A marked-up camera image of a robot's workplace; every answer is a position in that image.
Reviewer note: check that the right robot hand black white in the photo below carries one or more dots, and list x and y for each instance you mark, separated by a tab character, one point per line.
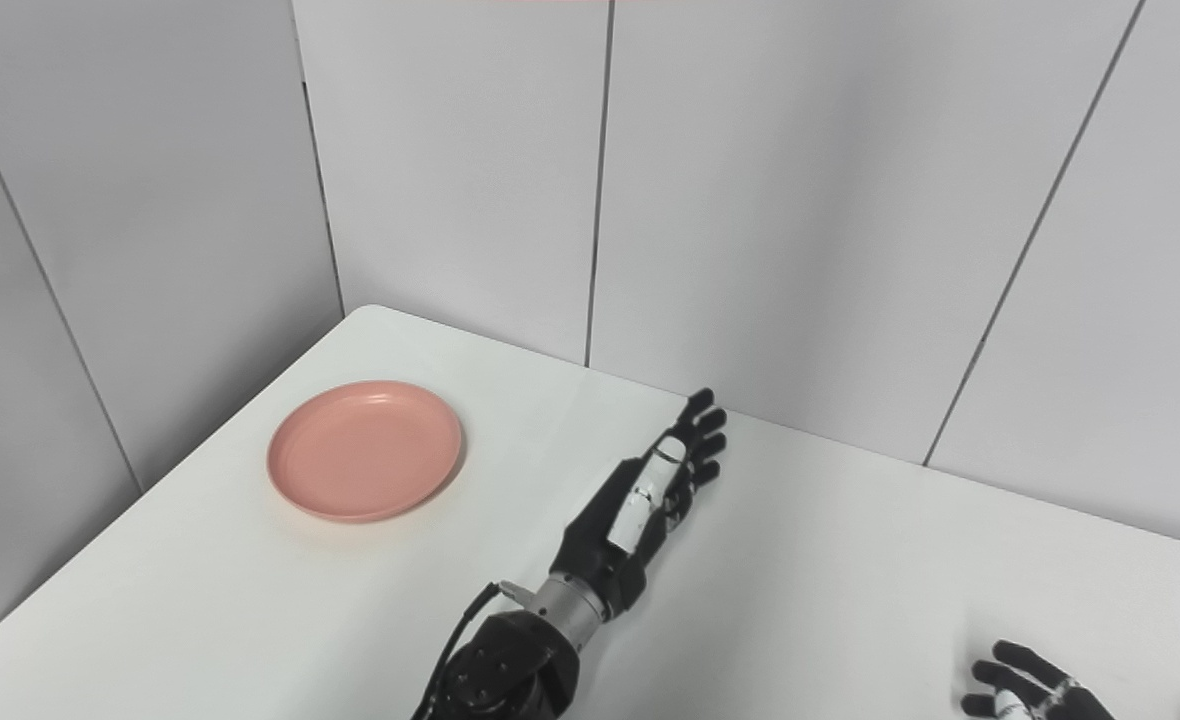
1035	690

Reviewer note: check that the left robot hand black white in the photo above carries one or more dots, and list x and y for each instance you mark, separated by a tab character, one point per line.
630	520

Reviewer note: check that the pink plate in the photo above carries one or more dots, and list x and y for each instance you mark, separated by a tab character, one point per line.
365	450

